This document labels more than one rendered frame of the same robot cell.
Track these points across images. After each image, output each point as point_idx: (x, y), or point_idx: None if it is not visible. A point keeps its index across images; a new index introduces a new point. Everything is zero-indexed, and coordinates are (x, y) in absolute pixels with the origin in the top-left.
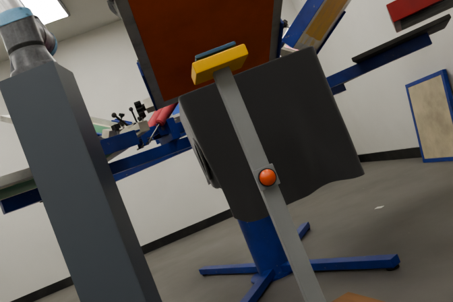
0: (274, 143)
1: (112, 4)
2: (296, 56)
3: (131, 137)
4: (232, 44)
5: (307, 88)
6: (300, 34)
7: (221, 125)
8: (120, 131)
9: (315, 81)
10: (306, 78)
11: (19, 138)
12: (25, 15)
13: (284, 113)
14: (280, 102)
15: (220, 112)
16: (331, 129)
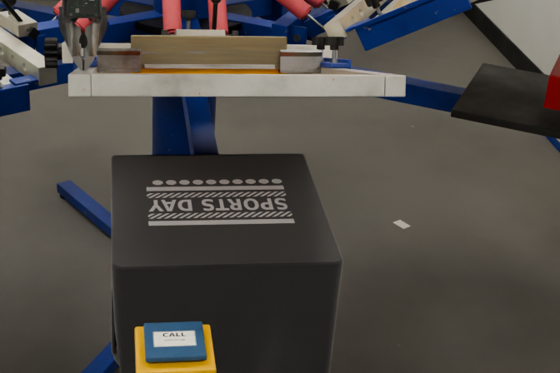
0: (221, 364)
1: (67, 22)
2: (309, 271)
3: (19, 98)
4: (201, 360)
5: (302, 313)
6: (390, 41)
7: (157, 321)
8: (1, 14)
9: (319, 310)
10: (308, 301)
11: None
12: None
13: (253, 335)
14: (255, 319)
15: (163, 307)
16: (308, 370)
